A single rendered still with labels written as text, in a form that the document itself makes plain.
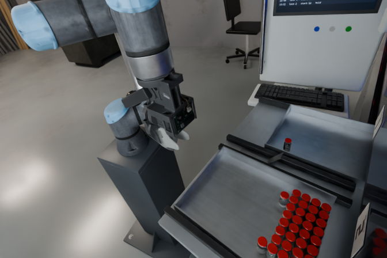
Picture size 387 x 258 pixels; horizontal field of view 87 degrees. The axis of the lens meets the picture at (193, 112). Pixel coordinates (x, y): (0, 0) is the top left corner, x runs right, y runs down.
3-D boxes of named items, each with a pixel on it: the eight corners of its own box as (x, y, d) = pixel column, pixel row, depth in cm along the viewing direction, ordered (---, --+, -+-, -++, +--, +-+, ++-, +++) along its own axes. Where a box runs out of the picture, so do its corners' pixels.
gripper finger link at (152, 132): (156, 147, 45) (144, 116, 40) (151, 145, 46) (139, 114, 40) (170, 135, 47) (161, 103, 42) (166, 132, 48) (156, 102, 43)
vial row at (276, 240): (299, 201, 56) (302, 191, 53) (273, 264, 46) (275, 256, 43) (291, 196, 57) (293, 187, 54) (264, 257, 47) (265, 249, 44)
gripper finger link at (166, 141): (178, 166, 46) (170, 136, 40) (160, 155, 49) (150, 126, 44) (188, 156, 48) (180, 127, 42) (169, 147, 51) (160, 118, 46)
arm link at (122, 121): (112, 125, 95) (99, 102, 87) (140, 116, 98) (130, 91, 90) (114, 141, 86) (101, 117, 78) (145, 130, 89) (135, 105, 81)
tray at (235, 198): (333, 203, 54) (337, 196, 52) (302, 310, 39) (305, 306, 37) (224, 152, 74) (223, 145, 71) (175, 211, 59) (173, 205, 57)
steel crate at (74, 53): (132, 49, 474) (121, 15, 431) (97, 70, 399) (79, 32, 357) (106, 48, 510) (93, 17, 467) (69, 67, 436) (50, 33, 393)
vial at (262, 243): (268, 247, 48) (269, 239, 45) (264, 257, 47) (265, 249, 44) (258, 242, 49) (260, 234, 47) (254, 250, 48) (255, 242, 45)
